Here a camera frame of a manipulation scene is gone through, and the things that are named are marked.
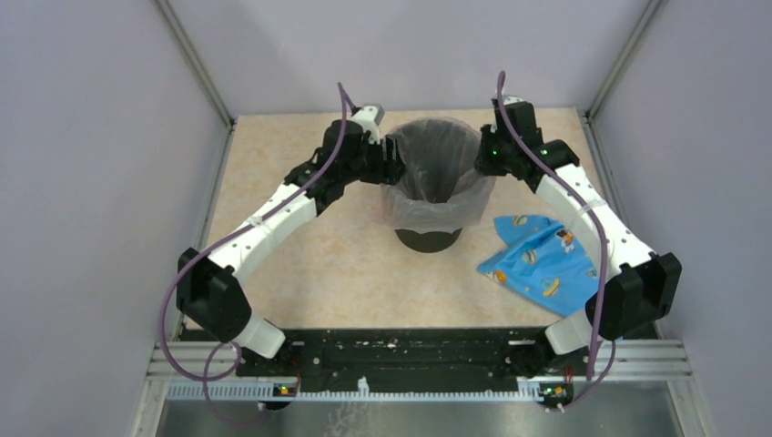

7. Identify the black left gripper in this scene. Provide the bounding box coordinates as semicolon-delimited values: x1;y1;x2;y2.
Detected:
341;133;408;186

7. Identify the translucent pink trash bag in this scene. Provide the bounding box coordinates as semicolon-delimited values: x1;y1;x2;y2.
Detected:
378;117;495;234

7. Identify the black plastic trash bin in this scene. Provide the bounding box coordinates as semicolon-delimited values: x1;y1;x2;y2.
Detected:
394;229;462;253

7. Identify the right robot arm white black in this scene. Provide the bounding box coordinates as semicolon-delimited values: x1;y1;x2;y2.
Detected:
475;97;683;375

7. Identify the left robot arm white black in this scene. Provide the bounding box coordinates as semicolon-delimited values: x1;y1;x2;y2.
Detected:
175;120;405;377

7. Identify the blue cartoon printed bag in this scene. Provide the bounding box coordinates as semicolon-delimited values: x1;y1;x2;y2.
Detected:
477;215;599;317

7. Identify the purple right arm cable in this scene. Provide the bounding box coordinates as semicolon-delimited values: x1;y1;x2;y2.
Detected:
494;70;617;412

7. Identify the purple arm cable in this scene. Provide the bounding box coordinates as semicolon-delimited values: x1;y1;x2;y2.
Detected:
157;81;357;431
494;70;617;412

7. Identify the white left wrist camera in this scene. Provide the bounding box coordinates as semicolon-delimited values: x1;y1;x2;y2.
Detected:
351;104;385;144

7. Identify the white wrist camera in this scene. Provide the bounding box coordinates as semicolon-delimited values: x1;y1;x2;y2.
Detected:
492;95;526;133
351;104;385;144

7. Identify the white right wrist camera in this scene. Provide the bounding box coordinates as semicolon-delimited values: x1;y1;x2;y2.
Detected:
492;95;526;133

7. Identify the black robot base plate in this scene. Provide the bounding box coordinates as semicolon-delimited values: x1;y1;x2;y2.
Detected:
236;327;588;394

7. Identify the white slotted cable duct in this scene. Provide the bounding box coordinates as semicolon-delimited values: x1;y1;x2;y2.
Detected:
166;377;544;402

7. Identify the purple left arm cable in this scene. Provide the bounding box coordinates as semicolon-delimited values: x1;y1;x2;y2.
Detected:
157;81;357;431

